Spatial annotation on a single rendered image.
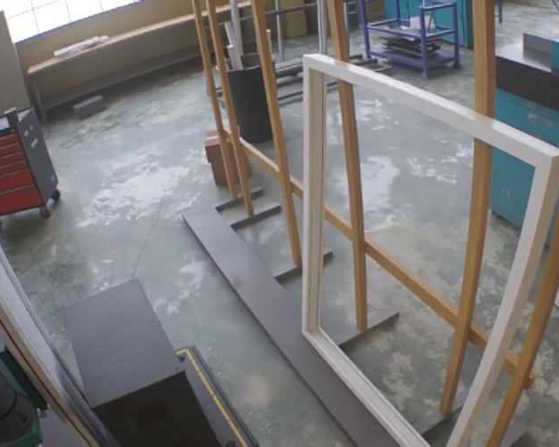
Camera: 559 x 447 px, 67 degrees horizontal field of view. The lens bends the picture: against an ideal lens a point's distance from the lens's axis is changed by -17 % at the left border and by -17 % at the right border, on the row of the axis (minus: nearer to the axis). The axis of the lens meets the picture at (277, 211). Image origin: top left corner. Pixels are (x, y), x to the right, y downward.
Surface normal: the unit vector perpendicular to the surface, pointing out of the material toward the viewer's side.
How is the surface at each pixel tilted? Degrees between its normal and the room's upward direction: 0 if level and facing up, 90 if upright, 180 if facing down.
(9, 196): 90
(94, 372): 0
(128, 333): 0
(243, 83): 94
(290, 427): 0
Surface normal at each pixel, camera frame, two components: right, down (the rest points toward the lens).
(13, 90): 0.46, 0.42
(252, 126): -0.08, 0.60
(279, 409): -0.14, -0.83
